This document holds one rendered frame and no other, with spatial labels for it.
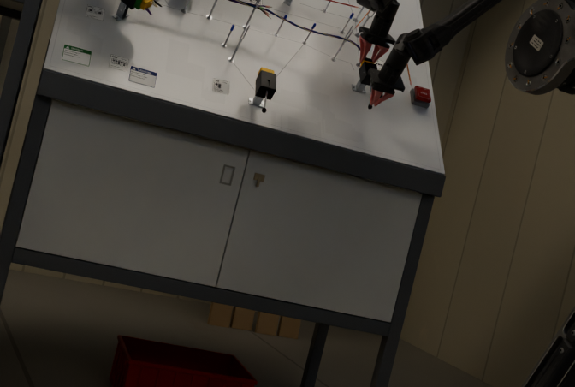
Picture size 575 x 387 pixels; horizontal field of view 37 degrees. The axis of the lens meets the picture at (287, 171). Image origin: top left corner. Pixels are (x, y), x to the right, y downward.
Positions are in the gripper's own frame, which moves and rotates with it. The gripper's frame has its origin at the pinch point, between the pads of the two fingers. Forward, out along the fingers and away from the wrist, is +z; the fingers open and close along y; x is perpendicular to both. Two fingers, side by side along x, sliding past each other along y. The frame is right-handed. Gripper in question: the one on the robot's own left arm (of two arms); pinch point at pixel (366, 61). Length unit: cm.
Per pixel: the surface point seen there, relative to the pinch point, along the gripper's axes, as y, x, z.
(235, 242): 32, 34, 50
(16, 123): 88, -154, 117
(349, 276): -3, 37, 53
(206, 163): 45, 25, 32
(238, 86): 39.2, 11.3, 13.4
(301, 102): 19.8, 11.7, 13.4
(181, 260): 46, 36, 57
